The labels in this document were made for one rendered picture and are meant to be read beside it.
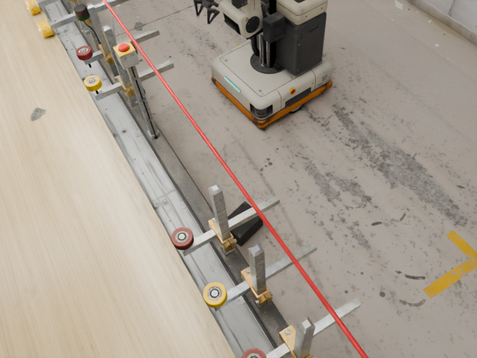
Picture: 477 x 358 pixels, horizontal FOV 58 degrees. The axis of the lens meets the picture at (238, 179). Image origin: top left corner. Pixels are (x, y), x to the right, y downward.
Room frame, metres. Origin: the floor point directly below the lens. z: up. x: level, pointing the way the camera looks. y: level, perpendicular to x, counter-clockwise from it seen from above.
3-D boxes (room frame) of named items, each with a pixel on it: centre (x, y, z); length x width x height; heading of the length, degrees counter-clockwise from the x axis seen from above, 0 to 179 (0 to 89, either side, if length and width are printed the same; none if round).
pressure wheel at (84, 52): (1.92, 0.71, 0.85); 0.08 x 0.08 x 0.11
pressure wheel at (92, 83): (1.67, 0.65, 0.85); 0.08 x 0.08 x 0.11
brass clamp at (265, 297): (0.58, -0.02, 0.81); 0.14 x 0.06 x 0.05; 25
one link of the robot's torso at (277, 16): (2.27, -0.21, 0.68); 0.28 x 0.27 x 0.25; 30
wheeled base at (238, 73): (2.41, -0.32, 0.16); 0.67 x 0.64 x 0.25; 120
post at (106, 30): (1.70, 0.49, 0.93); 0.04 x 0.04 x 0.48; 25
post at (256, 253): (0.56, -0.03, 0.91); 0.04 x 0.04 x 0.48; 25
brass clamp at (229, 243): (0.81, 0.09, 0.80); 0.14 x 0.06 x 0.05; 25
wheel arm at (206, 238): (0.84, 0.05, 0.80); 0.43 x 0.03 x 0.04; 115
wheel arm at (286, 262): (0.62, -0.05, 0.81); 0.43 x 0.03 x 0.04; 115
